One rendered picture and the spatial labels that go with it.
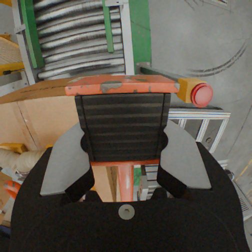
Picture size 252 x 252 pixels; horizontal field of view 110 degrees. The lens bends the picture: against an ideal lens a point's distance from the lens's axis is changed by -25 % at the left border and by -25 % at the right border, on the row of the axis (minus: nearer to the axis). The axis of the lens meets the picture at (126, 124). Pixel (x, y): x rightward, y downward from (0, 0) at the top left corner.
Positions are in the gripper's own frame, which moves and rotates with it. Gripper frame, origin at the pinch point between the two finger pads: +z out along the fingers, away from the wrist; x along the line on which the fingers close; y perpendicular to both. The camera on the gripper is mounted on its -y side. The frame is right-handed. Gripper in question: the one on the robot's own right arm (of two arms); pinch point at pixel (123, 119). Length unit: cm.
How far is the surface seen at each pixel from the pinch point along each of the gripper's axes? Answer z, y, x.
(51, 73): 66, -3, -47
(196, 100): 17.5, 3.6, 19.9
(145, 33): 121, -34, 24
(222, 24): 122, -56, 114
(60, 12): 67, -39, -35
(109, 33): 58, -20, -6
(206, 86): 17.6, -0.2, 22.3
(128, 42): 62, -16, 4
